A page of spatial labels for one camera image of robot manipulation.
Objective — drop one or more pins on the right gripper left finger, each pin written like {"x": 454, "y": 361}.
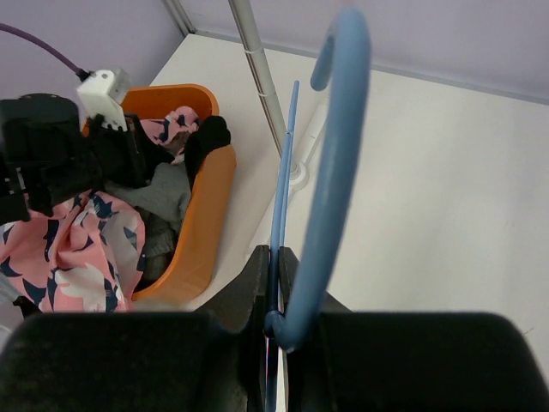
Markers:
{"x": 211, "y": 359}

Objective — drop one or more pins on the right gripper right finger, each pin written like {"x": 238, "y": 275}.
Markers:
{"x": 413, "y": 361}

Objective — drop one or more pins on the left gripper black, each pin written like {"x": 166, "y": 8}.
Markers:
{"x": 119, "y": 151}

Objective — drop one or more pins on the grey shorts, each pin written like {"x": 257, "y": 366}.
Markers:
{"x": 162, "y": 205}

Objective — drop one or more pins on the black shorts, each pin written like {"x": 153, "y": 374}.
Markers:
{"x": 211, "y": 135}

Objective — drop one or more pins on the pink navy patterned shorts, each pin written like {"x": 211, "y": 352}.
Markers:
{"x": 87, "y": 257}

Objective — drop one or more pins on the blue wire hanger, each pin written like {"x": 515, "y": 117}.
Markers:
{"x": 343, "y": 66}

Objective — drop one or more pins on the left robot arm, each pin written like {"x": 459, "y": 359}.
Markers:
{"x": 47, "y": 158}

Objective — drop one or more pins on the orange plastic basket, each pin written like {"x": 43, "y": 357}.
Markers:
{"x": 168, "y": 115}

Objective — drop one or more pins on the silver clothes rack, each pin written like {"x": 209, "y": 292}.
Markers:
{"x": 301, "y": 172}

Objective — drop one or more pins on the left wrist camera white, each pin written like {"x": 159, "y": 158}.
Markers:
{"x": 103, "y": 94}

